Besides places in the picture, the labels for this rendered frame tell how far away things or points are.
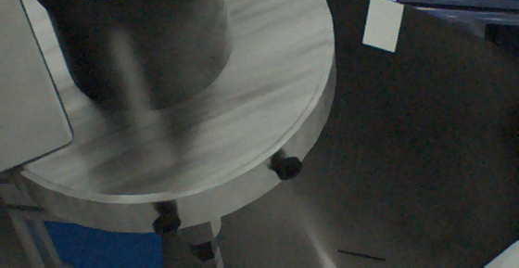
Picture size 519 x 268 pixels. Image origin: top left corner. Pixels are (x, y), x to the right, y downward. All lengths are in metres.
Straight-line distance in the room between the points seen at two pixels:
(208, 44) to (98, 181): 0.03
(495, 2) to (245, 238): 0.75
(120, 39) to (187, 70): 0.02
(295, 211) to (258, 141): 0.31
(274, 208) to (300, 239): 0.02
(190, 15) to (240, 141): 0.02
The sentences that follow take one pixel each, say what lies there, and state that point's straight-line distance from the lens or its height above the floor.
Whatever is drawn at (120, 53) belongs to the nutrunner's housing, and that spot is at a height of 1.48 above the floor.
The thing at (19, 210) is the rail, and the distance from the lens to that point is 1.03.
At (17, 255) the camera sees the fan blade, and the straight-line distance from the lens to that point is 0.36.
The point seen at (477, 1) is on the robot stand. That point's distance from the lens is 1.23.
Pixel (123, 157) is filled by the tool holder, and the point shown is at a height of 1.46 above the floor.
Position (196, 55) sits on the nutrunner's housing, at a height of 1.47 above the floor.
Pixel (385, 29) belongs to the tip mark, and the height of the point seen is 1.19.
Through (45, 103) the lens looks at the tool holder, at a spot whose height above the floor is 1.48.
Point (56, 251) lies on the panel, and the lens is 1.12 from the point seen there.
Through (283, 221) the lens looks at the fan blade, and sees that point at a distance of 0.52.
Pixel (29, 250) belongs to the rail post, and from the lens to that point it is 1.10.
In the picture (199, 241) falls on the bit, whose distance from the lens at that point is 0.28.
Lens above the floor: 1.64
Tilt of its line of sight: 55 degrees down
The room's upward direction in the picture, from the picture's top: 7 degrees counter-clockwise
